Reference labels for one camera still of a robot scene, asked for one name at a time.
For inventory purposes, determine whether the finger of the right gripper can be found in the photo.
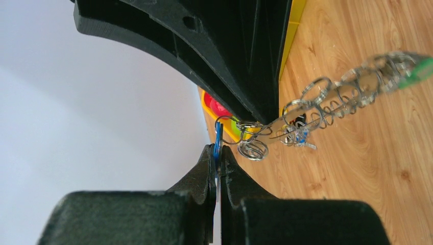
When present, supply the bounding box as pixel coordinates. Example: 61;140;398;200
74;0;292;124

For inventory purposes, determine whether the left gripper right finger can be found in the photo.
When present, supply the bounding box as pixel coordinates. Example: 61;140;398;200
220;146;390;244

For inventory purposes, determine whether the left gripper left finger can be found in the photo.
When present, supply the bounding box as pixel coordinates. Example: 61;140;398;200
38;145;216;244

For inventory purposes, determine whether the blue capped key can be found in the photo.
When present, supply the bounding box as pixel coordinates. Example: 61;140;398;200
213;121;224;244

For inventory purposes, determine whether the green capped key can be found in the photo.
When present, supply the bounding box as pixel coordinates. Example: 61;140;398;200
398;57;432;89

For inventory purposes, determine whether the red pomegranate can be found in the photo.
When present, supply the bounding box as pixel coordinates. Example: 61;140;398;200
204;92;232;117

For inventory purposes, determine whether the yellow plastic tray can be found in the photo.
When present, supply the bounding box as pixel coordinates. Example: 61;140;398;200
200;0;307;142

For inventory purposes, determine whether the light green apple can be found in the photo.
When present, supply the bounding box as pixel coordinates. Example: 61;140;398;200
231;118;240;137

